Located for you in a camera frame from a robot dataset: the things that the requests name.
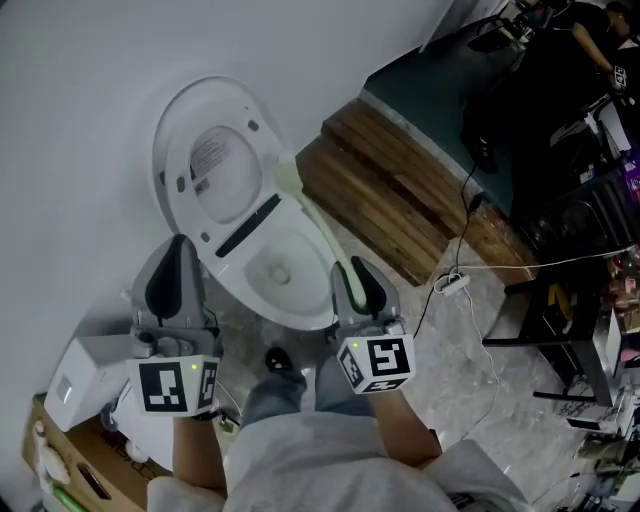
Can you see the grey sweatshirt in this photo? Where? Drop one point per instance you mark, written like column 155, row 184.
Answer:
column 325, row 470

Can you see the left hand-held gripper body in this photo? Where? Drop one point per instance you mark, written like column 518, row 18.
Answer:
column 160, row 385

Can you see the white cloth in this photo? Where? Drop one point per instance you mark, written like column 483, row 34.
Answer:
column 50, row 460

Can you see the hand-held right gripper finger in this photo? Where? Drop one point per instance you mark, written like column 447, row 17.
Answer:
column 382, row 300
column 340, row 300

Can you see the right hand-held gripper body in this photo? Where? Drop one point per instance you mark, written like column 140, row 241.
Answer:
column 385, row 357

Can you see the yellow tool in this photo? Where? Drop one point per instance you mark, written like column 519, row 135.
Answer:
column 560, row 307

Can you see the white toilet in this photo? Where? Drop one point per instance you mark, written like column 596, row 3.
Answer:
column 225, row 165

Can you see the black power adapter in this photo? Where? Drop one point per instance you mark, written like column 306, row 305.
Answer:
column 476, row 202

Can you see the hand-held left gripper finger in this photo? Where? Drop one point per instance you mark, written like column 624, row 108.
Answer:
column 142, row 300
column 192, row 300

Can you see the person's left forearm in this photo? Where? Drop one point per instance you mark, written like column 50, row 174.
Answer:
column 197, row 450

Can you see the white power strip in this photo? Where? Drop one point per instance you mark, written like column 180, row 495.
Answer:
column 451, row 284

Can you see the purple packet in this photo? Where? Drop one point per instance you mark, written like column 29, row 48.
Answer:
column 631, row 175

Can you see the pale green toilet brush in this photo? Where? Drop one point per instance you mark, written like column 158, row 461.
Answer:
column 287, row 175

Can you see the person's right forearm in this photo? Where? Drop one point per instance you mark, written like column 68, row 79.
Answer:
column 400, row 430

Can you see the white toilet seat part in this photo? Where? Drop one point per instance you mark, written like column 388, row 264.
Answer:
column 85, row 380

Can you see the blue jeans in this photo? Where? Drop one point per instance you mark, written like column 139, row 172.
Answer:
column 280, row 395

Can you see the wooden steps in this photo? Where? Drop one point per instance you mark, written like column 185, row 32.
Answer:
column 400, row 190

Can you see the black table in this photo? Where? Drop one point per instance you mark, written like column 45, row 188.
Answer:
column 550, row 350

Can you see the printed cardboard box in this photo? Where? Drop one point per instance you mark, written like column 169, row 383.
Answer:
column 100, row 475

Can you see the black shoe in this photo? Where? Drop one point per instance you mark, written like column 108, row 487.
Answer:
column 279, row 360

